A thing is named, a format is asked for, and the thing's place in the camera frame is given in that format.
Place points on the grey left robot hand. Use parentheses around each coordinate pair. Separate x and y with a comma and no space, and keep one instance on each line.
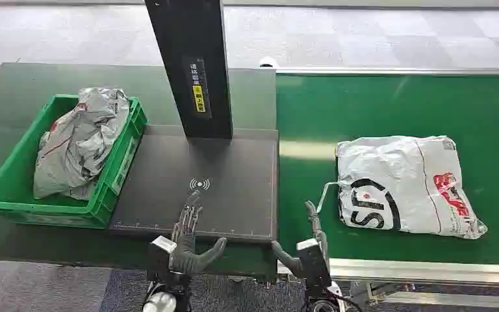
(187,256)

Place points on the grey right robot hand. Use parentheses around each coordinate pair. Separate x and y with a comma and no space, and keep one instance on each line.
(314,217)

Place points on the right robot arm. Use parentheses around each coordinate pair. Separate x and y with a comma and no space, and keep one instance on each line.
(322,299)

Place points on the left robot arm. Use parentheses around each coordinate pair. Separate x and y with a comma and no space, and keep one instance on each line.
(163,297)

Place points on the black scanner platform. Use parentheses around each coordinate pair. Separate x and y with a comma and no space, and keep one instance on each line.
(232,185)

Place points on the white parcel bag black print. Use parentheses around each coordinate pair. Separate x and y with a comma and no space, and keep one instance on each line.
(404,185)

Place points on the green plastic crate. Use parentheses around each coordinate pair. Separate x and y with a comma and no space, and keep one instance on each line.
(103,189)

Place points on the green conveyor belt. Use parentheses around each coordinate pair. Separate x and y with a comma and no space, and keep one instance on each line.
(383,112)

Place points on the grey crumpled parcel bag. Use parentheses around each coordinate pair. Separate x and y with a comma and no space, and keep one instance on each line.
(77,146)

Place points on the yellow black label sticker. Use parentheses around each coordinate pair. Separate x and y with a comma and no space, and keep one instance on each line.
(198,98)

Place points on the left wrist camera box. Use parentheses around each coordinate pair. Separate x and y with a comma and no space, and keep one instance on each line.
(161,252)

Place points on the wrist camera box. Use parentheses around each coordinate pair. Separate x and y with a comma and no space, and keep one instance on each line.
(314,262)
(161,252)

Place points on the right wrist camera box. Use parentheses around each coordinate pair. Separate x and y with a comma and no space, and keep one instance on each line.
(314,262)

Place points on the black scanner post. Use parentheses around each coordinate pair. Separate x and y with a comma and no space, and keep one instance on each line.
(193,47)

